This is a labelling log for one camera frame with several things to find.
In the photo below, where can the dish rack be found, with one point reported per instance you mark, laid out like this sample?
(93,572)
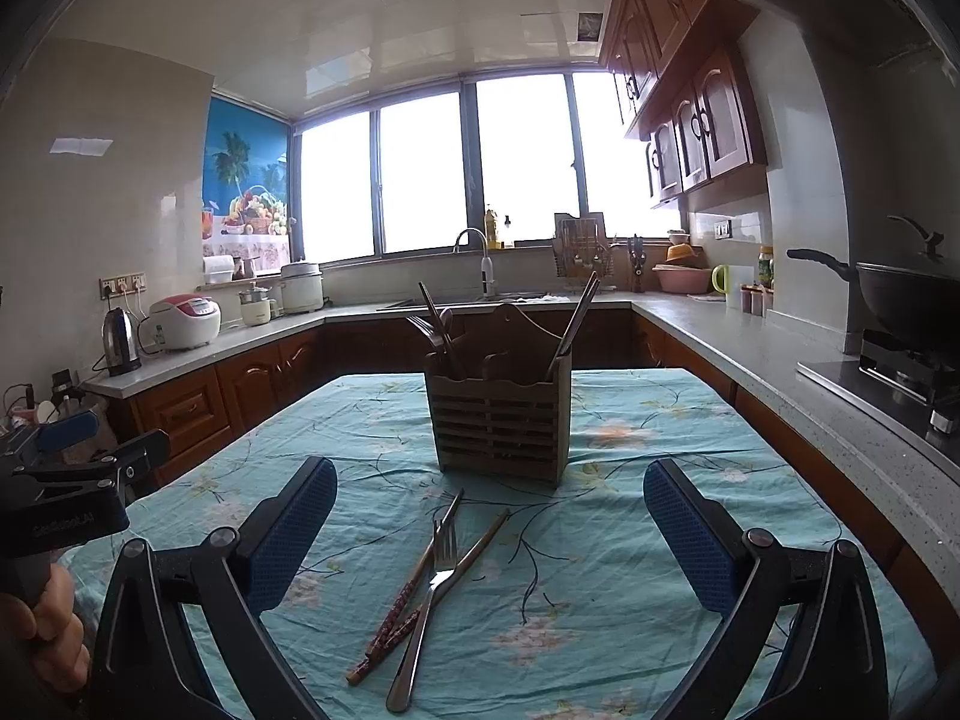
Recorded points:
(581,247)

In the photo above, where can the chrome faucet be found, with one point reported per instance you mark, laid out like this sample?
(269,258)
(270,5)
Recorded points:
(480,255)

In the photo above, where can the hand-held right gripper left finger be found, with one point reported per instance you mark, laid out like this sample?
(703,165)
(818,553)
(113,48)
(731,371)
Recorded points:
(292,532)

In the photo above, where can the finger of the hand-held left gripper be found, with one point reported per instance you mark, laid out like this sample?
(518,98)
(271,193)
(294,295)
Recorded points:
(67,429)
(135,457)

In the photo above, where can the white and red rice cooker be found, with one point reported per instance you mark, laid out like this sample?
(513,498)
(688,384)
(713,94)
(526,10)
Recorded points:
(184,322)

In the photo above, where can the green cup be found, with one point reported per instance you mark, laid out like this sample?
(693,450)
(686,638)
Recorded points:
(720,279)

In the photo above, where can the gas stove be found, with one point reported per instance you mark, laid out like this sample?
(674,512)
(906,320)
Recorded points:
(892,382)

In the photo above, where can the yellow oil bottle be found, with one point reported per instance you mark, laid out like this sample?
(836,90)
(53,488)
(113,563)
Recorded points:
(491,225)

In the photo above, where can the steel chopstick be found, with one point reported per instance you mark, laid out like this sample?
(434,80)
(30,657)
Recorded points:
(588,319)
(579,315)

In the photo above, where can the wall outlet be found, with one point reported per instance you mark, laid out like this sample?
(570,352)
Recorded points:
(721,227)

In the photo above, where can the steel electric kettle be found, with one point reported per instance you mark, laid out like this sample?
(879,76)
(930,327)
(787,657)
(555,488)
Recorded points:
(120,341)

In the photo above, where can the wooden utensil holder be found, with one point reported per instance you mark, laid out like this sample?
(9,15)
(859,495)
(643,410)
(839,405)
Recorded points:
(495,427)

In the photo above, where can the printed fruit window blind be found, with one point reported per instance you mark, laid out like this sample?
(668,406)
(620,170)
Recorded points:
(244,180)

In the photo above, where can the steel spoon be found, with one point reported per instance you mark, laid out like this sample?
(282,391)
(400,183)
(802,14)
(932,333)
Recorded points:
(447,330)

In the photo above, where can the pink basin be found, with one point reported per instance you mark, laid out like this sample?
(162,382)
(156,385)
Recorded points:
(682,279)

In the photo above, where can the wall outlet strip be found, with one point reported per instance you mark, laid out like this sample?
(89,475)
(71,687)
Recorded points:
(122,285)

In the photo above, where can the black wok with lid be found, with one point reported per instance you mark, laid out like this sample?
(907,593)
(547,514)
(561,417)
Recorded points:
(900,300)

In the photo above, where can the person's left hand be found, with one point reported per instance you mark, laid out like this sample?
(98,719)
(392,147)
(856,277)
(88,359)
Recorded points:
(56,637)

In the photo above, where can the spice jar set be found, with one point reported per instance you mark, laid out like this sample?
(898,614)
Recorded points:
(756,300)

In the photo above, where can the red dotted wooden chopstick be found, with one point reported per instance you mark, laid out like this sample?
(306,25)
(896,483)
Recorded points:
(480,541)
(390,615)

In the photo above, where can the yellow bowl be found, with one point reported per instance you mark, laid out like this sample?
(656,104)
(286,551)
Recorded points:
(681,251)

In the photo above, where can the grey kitchen countertop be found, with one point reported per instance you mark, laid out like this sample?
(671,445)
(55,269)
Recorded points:
(787,390)

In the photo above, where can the kitchen window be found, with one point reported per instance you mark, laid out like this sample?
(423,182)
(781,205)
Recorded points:
(450,165)

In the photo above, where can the green label sauce bottle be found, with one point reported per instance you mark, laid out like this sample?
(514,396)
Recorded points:
(765,266)

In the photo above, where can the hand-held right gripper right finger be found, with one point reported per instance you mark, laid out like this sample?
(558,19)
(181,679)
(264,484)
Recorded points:
(690,532)

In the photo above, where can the small cream cooker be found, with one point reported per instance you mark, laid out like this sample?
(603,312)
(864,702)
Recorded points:
(256,304)

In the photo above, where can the teal floral tablecloth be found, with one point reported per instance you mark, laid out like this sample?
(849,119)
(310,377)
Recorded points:
(600,540)

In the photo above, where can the steel fork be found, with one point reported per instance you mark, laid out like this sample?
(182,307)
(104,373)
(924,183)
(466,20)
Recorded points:
(421,334)
(424,615)

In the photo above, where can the white plastic container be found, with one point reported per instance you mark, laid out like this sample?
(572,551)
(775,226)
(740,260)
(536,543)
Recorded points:
(220,268)

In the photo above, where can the wooden upper cabinets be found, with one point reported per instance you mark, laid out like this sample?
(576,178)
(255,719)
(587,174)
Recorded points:
(675,90)

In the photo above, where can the tall white rice cooker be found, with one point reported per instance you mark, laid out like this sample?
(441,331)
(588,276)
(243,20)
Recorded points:
(301,289)

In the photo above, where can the steel sink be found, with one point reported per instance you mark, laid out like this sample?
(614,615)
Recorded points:
(465,304)

